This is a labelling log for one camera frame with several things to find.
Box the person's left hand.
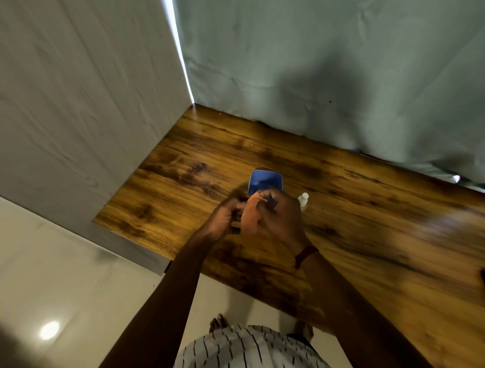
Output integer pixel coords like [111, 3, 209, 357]
[199, 195, 249, 243]

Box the person's right hand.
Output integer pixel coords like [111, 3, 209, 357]
[257, 189, 310, 255]

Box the orange cleaning cloth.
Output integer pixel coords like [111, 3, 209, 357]
[239, 191, 268, 236]

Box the blue plastic container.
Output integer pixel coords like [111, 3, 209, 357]
[248, 169, 284, 197]

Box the person's right forearm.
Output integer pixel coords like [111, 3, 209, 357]
[302, 250, 433, 368]

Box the person's left forearm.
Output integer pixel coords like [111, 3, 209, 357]
[99, 235, 216, 368]

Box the person's left foot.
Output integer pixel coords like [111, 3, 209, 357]
[209, 313, 229, 334]

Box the person's foot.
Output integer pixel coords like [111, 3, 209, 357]
[209, 313, 229, 334]
[295, 321, 315, 344]

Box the person's right foot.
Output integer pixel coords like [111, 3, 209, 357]
[295, 321, 315, 344]

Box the red wrist band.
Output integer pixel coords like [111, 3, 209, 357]
[294, 245, 319, 270]

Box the white striped shirt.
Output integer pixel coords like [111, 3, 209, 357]
[174, 324, 331, 368]

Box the grey-green curtain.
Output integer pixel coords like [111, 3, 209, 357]
[172, 0, 485, 193]

